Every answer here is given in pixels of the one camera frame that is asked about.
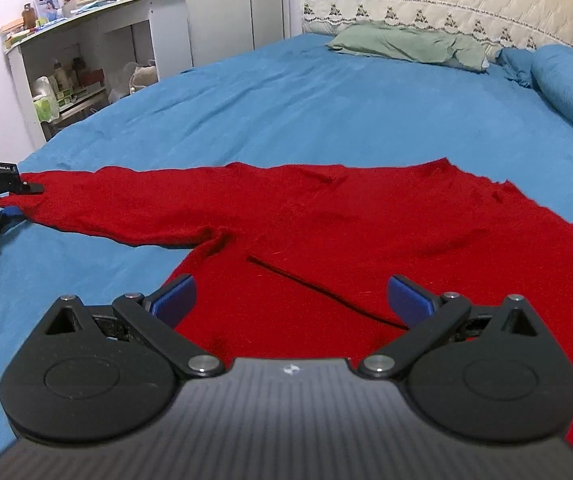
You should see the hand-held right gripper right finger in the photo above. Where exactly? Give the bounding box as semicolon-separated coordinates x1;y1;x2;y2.
358;275;543;379

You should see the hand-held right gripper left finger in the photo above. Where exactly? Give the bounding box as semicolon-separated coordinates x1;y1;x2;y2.
40;274;226;379

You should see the red knit sweater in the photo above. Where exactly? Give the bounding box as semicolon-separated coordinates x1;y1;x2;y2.
0;157;573;467

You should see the green tissue pack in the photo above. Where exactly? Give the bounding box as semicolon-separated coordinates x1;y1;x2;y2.
31;76;60;124

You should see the white plastic bag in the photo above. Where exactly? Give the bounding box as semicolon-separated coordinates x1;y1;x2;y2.
108;59;158;104

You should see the blue picture tin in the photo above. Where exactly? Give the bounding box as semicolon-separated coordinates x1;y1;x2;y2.
33;0;60;21

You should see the blue bed sheet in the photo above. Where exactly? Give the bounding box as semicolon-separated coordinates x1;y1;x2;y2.
0;33;573;467

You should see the white desk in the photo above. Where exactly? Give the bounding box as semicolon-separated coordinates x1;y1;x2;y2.
0;0;190;144

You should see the green pillow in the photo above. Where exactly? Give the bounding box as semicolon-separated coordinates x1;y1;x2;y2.
325;20;491;72

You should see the blue rolled blanket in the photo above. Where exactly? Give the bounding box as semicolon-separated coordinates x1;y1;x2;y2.
495;43;573;157

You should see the white wardrobe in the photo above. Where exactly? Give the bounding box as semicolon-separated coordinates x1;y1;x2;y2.
176;0;290;69

